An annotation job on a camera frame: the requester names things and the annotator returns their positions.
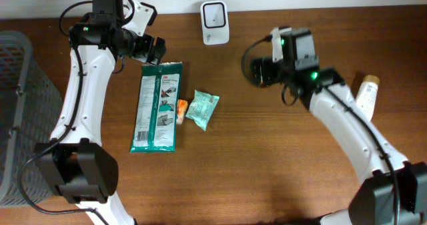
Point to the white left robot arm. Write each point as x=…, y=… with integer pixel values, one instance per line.
x=74, y=163

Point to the teal snack packet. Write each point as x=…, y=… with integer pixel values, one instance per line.
x=201, y=108

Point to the white tube with gold cap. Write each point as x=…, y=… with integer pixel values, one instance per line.
x=367, y=94

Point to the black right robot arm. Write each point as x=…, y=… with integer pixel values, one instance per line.
x=393, y=189

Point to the white barcode scanner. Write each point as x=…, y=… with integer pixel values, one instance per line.
x=214, y=22

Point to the orange small packet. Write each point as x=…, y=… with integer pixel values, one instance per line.
x=182, y=106

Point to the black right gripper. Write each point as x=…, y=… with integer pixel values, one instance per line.
x=270, y=75

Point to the green white 3M package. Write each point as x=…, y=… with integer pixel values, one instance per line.
x=156, y=117

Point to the grey plastic mesh basket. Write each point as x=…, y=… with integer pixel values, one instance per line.
x=30, y=107

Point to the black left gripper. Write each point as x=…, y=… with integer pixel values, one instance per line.
x=143, y=53

